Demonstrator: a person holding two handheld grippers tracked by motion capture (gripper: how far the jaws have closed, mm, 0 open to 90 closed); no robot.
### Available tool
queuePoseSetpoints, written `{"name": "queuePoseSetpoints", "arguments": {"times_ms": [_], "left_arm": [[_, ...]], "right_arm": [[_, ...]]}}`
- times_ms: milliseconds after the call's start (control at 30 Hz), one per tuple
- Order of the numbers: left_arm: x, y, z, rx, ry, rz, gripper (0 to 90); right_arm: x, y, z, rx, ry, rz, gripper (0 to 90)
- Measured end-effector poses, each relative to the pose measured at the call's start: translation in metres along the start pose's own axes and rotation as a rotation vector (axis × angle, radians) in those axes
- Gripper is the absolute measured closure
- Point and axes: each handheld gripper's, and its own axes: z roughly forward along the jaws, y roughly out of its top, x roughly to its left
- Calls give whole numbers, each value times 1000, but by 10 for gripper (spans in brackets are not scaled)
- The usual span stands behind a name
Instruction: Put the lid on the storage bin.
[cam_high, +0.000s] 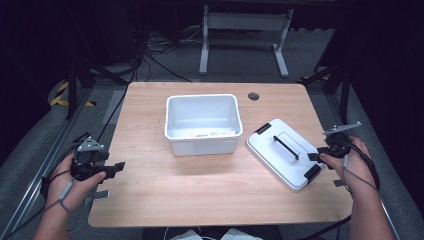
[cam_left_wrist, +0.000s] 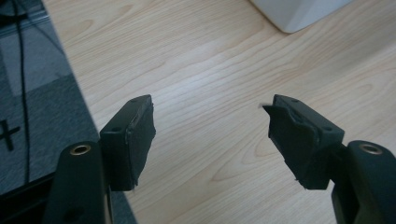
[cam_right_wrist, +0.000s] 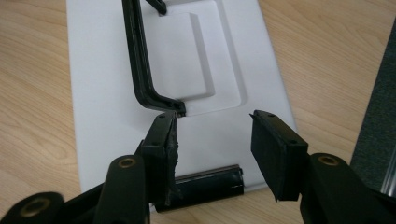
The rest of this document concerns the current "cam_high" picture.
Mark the white plastic storage box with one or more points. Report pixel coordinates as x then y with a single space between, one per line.
203 115

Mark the grey tape strip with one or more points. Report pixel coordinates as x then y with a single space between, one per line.
339 183
98 195

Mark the white metal desk frame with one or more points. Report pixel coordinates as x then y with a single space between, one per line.
246 21

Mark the yellow black hazard tape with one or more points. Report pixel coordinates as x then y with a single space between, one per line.
60 96

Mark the person's left hand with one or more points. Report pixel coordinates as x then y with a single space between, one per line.
68 193

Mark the aluminium floor rail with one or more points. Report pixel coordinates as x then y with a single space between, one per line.
40 163

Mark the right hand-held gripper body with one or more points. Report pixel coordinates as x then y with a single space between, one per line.
337 146

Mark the white crumpled cloth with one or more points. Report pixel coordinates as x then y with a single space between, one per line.
186 235
241 234

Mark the person's right hand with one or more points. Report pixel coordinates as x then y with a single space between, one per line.
358 173

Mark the black metal stand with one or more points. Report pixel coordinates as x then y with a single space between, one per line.
345 93

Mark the dark round table grommet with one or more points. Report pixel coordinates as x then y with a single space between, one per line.
253 96

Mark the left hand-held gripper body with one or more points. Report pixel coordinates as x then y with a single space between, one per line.
87 166

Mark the black tripod stand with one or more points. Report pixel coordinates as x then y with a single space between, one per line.
71 90

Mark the white paper label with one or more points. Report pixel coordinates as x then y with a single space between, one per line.
213 134

